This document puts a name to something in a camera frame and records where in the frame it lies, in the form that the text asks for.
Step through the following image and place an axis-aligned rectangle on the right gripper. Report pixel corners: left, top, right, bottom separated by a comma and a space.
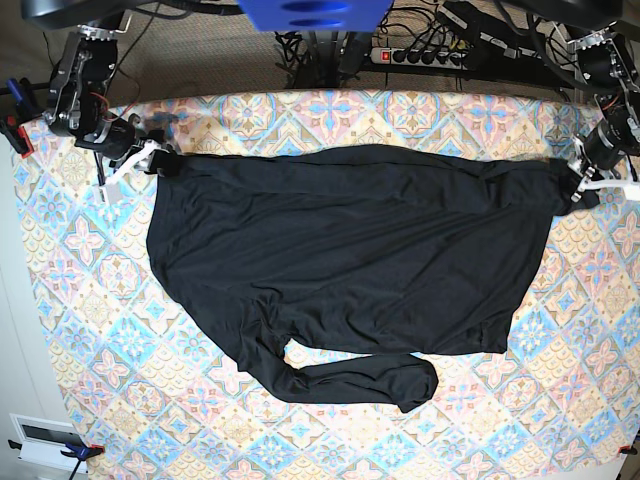
69, 112, 180, 203

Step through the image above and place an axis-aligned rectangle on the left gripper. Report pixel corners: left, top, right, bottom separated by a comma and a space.
569, 119, 640, 203

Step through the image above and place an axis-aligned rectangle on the black t-shirt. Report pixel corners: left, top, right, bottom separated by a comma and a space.
146, 145, 599, 412

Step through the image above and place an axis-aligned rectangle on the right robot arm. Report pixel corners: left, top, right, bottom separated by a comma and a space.
21, 1, 177, 205

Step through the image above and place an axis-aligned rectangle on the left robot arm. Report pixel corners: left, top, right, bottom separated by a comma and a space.
494, 1, 639, 202

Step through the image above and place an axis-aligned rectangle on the blue clamp upper left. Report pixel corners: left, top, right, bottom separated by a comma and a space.
1, 78, 36, 158

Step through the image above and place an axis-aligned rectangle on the blue clamp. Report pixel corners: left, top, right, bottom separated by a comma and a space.
1, 78, 36, 158
8, 440, 105, 479

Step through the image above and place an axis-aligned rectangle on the white power strip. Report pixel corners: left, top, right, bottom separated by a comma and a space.
369, 47, 466, 70

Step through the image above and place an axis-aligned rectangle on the patterned tablecloth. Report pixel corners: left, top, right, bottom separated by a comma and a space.
3, 122, 639, 479

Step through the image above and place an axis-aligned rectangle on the white floor box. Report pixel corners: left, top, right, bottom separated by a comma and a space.
9, 413, 82, 473

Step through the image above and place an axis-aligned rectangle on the blue clamp lower left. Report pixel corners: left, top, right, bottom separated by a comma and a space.
8, 440, 105, 479

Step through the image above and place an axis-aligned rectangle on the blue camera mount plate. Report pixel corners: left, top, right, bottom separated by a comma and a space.
237, 0, 392, 32

